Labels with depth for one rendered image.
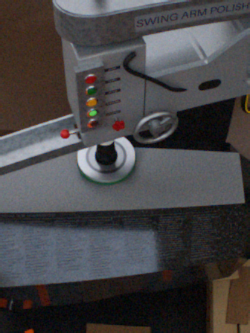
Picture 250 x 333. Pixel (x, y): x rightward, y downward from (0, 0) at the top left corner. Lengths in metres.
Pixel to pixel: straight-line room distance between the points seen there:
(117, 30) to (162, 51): 0.31
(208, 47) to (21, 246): 1.01
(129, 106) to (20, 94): 1.80
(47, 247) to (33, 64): 1.76
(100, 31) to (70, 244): 0.93
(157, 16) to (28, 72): 2.18
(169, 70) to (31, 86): 1.89
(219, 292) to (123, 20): 1.50
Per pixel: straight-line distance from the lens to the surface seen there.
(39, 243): 2.06
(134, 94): 1.64
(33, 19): 3.91
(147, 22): 1.43
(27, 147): 1.90
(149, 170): 2.08
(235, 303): 2.50
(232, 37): 1.66
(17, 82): 3.48
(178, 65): 1.65
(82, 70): 1.46
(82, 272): 2.09
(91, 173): 2.02
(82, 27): 1.39
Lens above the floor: 2.58
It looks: 58 degrees down
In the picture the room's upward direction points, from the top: straight up
